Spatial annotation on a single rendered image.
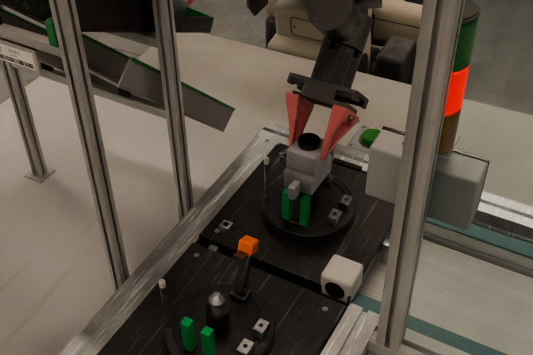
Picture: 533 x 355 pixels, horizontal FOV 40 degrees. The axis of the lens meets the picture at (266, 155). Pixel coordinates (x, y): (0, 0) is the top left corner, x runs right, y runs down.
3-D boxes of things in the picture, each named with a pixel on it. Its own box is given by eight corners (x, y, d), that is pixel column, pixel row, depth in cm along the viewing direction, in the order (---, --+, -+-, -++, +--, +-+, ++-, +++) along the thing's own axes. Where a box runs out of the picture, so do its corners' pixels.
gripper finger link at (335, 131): (329, 162, 95) (352, 93, 95) (281, 146, 97) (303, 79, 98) (343, 168, 101) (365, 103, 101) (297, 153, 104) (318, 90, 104)
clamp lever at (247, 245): (236, 285, 95) (246, 234, 92) (250, 291, 94) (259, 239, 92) (223, 296, 92) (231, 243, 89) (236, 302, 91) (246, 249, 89)
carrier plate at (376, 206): (276, 152, 123) (276, 143, 122) (411, 198, 114) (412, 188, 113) (199, 244, 107) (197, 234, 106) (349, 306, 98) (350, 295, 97)
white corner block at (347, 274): (332, 271, 103) (334, 251, 100) (362, 283, 101) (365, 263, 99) (318, 294, 100) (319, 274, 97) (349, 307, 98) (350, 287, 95)
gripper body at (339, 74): (353, 104, 95) (371, 50, 95) (284, 84, 99) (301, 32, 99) (366, 113, 101) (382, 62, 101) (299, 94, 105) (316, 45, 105)
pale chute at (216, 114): (167, 104, 128) (178, 81, 128) (224, 132, 122) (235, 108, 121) (55, 55, 104) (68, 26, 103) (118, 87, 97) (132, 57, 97)
